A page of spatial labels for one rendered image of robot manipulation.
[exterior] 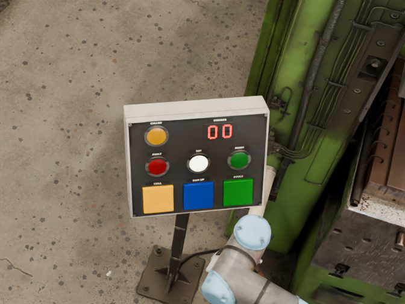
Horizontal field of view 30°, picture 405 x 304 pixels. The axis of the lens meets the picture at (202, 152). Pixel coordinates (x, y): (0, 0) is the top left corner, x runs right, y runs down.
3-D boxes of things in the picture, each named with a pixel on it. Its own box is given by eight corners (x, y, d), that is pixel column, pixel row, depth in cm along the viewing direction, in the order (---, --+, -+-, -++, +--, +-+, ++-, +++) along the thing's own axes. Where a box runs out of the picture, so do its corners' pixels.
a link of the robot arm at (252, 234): (226, 236, 152) (246, 204, 156) (220, 256, 162) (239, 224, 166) (260, 256, 151) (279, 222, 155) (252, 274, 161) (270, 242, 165)
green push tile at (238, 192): (252, 204, 191) (253, 179, 187) (223, 206, 190) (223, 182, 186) (250, 199, 192) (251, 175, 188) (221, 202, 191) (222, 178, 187)
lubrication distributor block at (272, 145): (273, 163, 225) (281, 141, 213) (253, 157, 225) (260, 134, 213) (276, 154, 227) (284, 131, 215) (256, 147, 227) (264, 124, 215)
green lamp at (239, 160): (245, 172, 185) (248, 164, 181) (227, 166, 185) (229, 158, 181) (248, 161, 186) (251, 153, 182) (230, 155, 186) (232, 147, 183)
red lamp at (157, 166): (164, 179, 182) (164, 171, 178) (145, 173, 182) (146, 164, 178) (168, 167, 183) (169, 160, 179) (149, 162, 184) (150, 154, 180)
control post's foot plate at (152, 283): (190, 313, 276) (192, 306, 268) (133, 294, 277) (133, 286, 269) (207, 259, 286) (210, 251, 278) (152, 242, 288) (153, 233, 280)
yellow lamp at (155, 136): (163, 149, 177) (164, 140, 173) (144, 143, 178) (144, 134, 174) (167, 138, 179) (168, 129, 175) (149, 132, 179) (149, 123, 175)
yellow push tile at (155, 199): (173, 211, 188) (173, 186, 184) (143, 214, 187) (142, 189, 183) (172, 207, 189) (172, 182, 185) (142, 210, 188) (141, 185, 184)
